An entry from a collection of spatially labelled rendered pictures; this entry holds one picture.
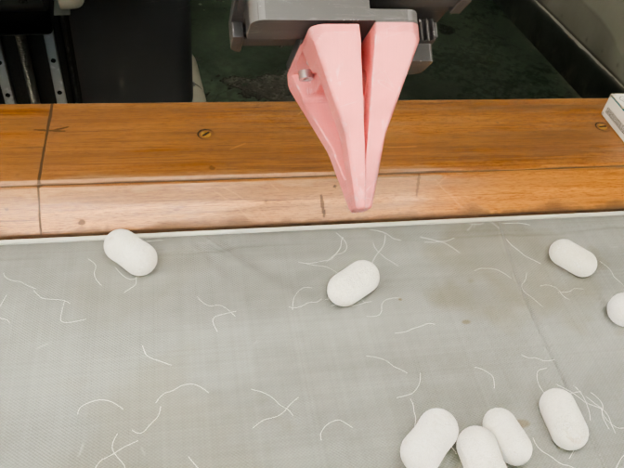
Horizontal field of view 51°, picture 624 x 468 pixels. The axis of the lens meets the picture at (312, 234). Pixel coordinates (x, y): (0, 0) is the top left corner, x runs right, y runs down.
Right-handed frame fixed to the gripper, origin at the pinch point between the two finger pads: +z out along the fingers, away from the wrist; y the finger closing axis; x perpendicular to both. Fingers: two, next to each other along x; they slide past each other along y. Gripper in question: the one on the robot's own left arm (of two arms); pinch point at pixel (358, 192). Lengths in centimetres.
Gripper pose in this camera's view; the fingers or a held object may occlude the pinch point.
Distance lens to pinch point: 29.9
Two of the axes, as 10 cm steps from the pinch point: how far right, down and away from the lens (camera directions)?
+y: 9.8, -0.6, 1.9
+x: -1.9, 1.0, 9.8
